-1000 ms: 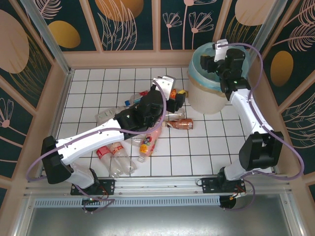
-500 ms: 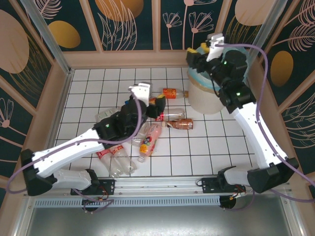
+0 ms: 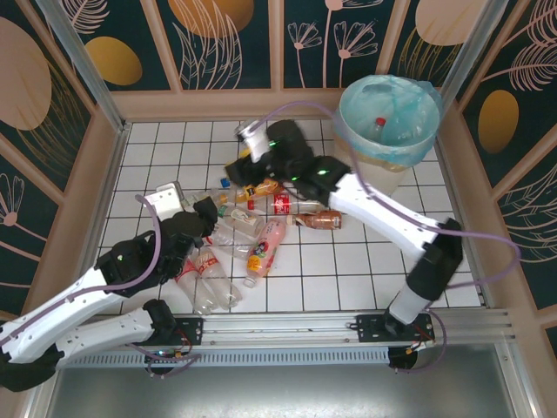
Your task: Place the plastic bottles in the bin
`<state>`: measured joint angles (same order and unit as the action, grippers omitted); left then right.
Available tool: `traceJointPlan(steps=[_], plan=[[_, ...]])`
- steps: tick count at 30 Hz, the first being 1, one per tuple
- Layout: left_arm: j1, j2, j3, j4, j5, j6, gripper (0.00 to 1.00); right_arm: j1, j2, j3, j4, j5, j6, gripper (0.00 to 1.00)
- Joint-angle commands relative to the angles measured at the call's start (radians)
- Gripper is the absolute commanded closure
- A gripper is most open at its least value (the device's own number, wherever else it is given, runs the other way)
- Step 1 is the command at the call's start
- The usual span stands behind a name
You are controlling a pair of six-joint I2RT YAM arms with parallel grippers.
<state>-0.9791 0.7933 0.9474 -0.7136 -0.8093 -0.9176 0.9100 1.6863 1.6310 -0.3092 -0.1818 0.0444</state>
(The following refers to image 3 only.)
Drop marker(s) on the aluminium corner post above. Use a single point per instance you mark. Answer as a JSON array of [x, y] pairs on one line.
[[82, 61], [467, 48]]

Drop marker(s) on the beige waste bin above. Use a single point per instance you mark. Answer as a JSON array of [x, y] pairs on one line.
[[383, 174]]

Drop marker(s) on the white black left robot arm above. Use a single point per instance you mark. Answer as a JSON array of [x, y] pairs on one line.
[[87, 296]]

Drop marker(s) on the large clear bottle red label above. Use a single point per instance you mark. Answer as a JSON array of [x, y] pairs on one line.
[[213, 278], [189, 285]]

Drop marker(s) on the small clear bottle red cap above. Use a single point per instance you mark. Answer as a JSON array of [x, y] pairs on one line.
[[379, 130]]

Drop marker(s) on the grey metal sheet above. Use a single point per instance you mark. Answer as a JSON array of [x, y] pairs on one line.
[[278, 392]]

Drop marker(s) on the crushed clear bottle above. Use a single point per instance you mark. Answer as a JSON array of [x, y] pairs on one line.
[[228, 238]]

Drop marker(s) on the bin with blue liner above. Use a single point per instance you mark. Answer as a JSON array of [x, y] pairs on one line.
[[418, 100]]

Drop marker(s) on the orange juice bottle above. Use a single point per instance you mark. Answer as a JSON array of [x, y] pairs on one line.
[[265, 188]]

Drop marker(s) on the green cap white label bottle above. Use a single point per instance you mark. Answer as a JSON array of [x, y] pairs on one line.
[[241, 217]]

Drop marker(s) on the pink drink bottle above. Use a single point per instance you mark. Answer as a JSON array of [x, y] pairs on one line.
[[263, 252]]

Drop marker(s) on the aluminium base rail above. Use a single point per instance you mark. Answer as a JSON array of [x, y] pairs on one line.
[[278, 331]]

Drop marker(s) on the clear bottle green white label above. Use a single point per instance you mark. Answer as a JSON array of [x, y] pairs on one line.
[[206, 196]]

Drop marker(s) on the brown drink bottle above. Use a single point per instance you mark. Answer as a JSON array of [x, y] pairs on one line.
[[320, 220]]

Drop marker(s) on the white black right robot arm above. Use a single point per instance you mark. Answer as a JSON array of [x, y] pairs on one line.
[[383, 213]]

